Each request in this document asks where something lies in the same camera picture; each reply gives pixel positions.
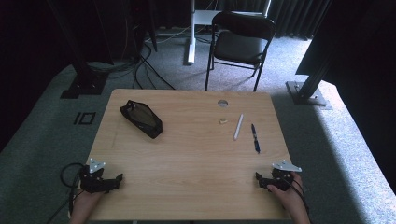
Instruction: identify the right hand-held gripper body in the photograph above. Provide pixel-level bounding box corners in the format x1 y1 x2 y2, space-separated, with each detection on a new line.
269 159 303 191

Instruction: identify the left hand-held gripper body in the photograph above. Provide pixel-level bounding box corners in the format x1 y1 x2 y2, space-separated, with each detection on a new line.
78 158 110 194

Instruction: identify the blue pen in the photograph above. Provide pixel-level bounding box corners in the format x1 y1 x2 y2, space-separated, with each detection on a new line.
250 123 262 155

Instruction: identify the black pencil case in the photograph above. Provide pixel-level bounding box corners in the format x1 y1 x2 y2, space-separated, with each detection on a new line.
119 99 163 140

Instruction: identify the person's left hand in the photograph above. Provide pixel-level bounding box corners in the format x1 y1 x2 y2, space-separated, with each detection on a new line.
72 189 106 217

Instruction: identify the person's right hand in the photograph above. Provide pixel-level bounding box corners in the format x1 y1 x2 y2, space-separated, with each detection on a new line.
266 172 308 217

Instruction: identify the white pen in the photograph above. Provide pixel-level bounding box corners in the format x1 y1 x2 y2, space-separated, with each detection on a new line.
233 113 245 142

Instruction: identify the black stand with metal base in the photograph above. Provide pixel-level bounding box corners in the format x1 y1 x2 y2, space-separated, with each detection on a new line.
285 0 396 110

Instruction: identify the black stand with flat base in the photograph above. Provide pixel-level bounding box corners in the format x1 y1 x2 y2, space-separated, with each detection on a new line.
46 0 115 100

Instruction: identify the black folding chair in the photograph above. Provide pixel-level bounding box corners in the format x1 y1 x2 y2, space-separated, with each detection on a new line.
204 10 277 92

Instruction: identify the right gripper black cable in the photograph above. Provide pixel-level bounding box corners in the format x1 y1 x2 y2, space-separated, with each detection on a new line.
288 176 313 224

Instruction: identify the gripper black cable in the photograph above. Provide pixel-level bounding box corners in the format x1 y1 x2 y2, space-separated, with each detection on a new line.
288 176 313 224
46 161 86 224

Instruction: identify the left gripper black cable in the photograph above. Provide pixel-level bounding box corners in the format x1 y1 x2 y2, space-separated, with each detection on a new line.
46 161 86 224

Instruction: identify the bundle of floor cables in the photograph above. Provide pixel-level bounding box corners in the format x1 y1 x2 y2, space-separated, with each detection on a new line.
85 18 191 91

